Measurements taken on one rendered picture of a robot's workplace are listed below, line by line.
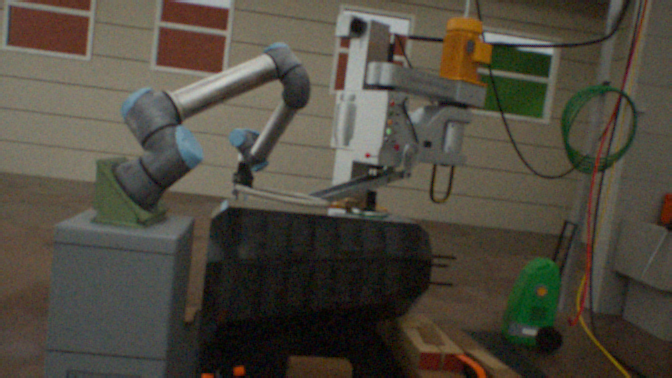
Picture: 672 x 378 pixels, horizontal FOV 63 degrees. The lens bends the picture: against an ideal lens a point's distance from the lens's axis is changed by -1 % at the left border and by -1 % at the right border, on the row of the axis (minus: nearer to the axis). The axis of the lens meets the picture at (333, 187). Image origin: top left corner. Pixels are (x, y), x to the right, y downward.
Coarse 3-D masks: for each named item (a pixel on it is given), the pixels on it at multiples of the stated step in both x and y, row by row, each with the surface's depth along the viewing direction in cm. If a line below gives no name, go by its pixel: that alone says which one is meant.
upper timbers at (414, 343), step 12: (396, 324) 319; (432, 324) 322; (396, 336) 316; (408, 336) 297; (444, 336) 304; (408, 348) 295; (420, 348) 281; (432, 348) 283; (444, 348) 286; (456, 348) 288; (420, 360) 278; (432, 360) 279; (444, 360) 280; (456, 360) 282
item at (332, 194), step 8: (392, 168) 339; (384, 176) 319; (392, 176) 324; (400, 176) 328; (408, 176) 328; (344, 184) 314; (352, 184) 318; (360, 184) 308; (368, 184) 311; (376, 184) 316; (384, 184) 320; (312, 192) 299; (320, 192) 303; (328, 192) 307; (336, 192) 296; (344, 192) 300; (352, 192) 304; (360, 192) 308; (328, 200) 293; (336, 200) 297
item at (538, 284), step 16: (576, 224) 360; (560, 240) 381; (528, 272) 371; (544, 272) 363; (560, 272) 363; (512, 288) 386; (528, 288) 366; (544, 288) 362; (512, 304) 375; (528, 304) 366; (544, 304) 364; (512, 320) 370; (528, 320) 367; (544, 320) 365; (512, 336) 369; (528, 336) 367; (544, 336) 362; (560, 336) 361
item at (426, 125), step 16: (416, 112) 349; (432, 112) 341; (448, 112) 343; (464, 112) 355; (416, 128) 325; (432, 128) 335; (416, 144) 328; (432, 144) 338; (432, 160) 340; (448, 160) 351; (464, 160) 363
